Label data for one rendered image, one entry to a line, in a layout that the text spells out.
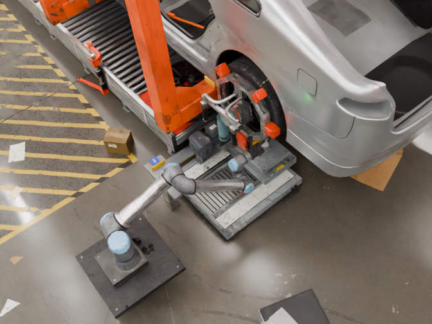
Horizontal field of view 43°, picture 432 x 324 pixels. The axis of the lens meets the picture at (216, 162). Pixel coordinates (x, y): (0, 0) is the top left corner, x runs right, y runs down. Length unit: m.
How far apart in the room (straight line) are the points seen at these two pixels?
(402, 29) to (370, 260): 1.84
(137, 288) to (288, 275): 1.15
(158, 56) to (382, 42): 1.78
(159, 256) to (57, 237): 1.04
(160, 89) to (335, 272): 1.92
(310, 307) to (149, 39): 2.10
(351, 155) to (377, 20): 1.44
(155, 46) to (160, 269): 1.58
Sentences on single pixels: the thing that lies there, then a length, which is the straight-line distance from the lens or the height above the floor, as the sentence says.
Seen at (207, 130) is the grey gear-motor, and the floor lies 0.43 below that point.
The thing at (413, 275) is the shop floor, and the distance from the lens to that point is 4.43.
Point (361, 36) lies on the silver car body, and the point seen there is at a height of 0.99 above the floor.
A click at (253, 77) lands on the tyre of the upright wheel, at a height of 1.17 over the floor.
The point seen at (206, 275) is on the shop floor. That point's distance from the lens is 4.32.
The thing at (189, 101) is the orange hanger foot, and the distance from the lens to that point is 4.43.
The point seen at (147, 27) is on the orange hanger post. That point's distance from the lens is 3.73.
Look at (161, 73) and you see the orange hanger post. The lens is 4.02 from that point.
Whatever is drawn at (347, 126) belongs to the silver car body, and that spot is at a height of 1.33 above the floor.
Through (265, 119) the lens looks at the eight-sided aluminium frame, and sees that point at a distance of 3.91.
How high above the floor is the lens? 3.88
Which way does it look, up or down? 53 degrees down
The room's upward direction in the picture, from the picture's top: 8 degrees counter-clockwise
